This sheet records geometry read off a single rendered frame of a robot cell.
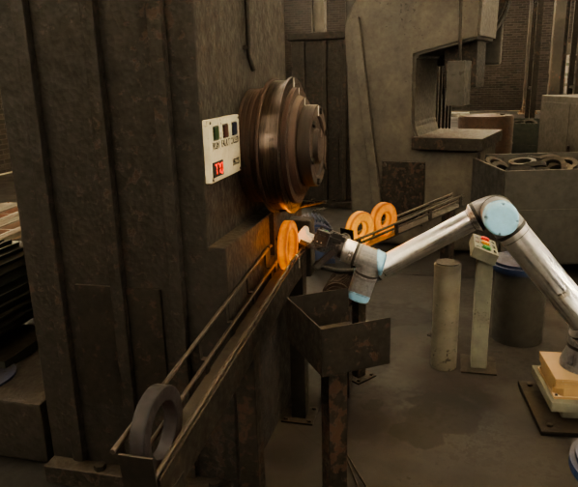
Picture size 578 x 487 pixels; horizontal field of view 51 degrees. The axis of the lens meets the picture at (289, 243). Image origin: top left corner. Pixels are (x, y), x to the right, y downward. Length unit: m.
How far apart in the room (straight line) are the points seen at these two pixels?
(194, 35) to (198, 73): 0.10
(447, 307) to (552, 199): 1.57
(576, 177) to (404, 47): 1.55
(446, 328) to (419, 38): 2.50
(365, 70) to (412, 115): 0.50
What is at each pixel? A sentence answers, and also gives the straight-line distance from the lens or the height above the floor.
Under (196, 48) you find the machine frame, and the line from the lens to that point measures 1.76.
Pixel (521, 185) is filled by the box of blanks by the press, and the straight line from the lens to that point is 4.14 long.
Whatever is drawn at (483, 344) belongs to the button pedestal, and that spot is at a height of 0.13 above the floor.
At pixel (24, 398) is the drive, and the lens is 2.48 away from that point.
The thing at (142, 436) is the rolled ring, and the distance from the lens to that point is 1.27.
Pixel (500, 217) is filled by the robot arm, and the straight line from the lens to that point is 2.25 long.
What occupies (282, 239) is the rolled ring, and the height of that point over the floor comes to 0.79.
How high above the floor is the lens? 1.36
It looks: 15 degrees down
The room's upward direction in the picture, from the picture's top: 2 degrees counter-clockwise
